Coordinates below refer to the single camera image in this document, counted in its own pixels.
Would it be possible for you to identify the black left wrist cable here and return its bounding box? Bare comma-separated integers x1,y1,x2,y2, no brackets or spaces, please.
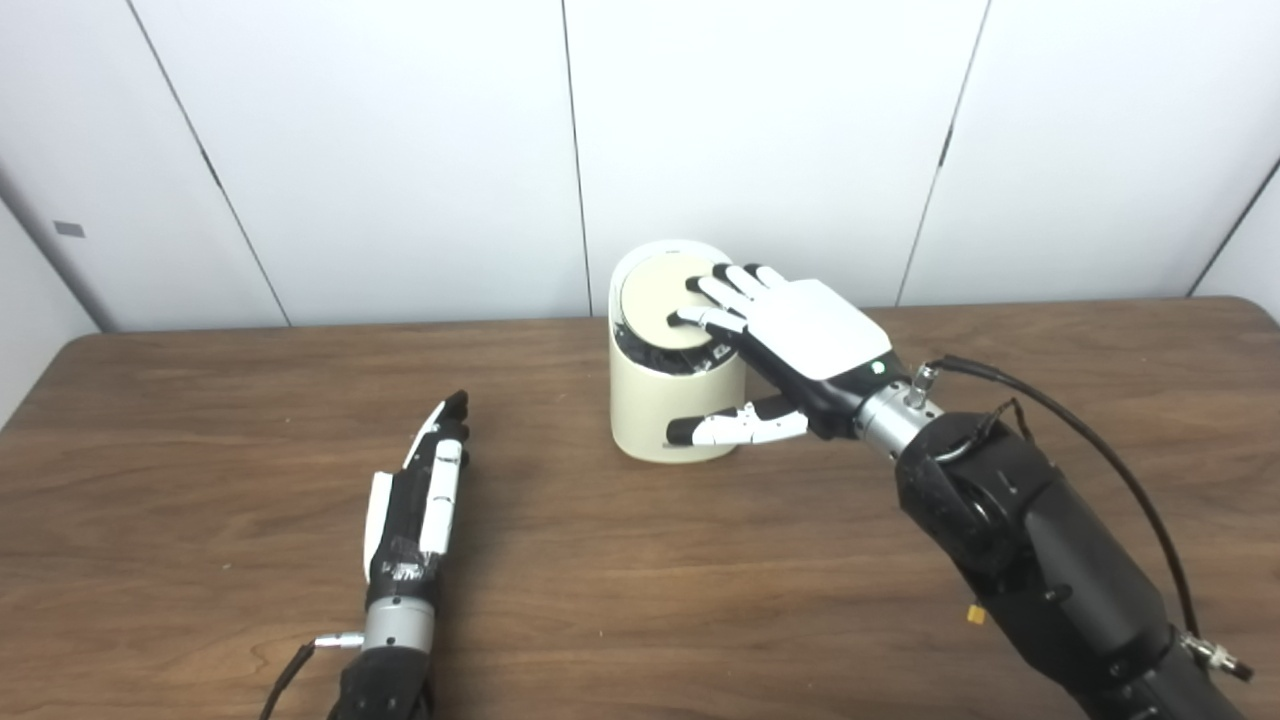
260,632,366,720

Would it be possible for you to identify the black bin liner bag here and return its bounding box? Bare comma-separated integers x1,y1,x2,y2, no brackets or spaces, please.
612,320,736,376

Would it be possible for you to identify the cream-colored desktop bin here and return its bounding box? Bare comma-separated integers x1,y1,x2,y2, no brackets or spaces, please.
608,238,751,464

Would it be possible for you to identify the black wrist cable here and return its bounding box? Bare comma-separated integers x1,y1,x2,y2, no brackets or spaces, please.
260,632,366,720
905,355,1201,641

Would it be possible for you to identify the round cream bin lid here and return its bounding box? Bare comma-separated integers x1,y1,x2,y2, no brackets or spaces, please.
618,255,741,351

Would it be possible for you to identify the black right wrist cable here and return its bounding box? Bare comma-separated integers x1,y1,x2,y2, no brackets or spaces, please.
905,355,1201,641

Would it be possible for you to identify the white and black right hand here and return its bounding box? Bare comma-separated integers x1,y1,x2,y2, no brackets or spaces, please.
666,263,901,448

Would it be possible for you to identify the white and black left hand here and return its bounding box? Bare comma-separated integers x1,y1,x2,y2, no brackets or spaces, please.
362,390,471,606

